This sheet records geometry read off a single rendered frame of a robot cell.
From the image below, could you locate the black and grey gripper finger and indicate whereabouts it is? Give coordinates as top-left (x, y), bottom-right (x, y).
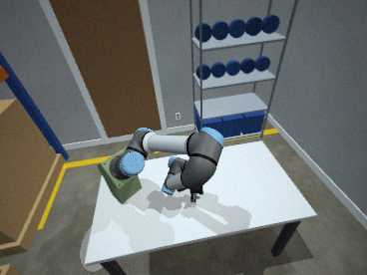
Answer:
top-left (190, 191), bottom-right (200, 202)

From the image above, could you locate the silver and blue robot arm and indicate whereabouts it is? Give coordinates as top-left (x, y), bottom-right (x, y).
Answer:
top-left (110, 128), bottom-right (224, 195)

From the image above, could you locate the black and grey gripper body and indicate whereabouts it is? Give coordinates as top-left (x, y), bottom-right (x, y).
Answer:
top-left (190, 186), bottom-right (203, 194)

